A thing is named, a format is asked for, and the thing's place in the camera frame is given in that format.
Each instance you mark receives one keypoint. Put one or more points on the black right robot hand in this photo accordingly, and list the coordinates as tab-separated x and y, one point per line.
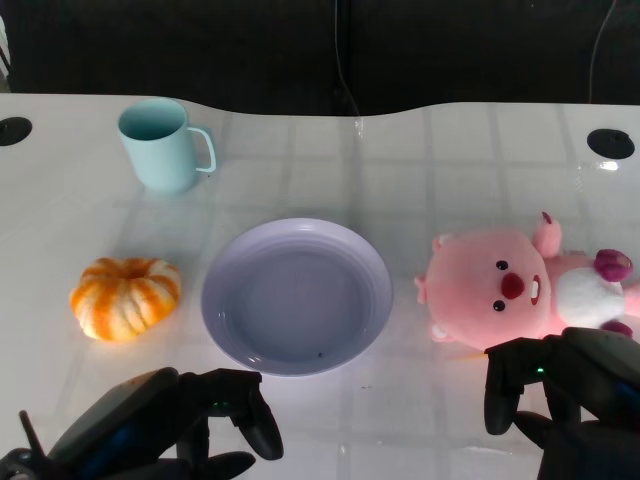
600	380

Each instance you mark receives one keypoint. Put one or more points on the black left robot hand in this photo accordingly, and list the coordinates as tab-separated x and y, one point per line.
150	420

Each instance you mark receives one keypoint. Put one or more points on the pink plush beaver doll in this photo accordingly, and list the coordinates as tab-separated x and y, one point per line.
480	290

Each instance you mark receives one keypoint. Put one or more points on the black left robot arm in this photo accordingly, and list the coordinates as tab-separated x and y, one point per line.
15	465

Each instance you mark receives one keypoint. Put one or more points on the lavender round plate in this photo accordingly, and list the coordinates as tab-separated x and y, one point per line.
295	300

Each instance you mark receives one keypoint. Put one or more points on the thin black rod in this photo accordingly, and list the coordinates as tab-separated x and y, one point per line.
31	432

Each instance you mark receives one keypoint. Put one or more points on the orange white striped pumpkin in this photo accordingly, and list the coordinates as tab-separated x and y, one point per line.
122	300

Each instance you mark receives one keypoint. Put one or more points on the black table grommet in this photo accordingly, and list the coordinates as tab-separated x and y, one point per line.
14	131
610	143

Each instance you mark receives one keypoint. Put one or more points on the light blue mug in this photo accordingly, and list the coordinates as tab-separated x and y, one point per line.
160	160

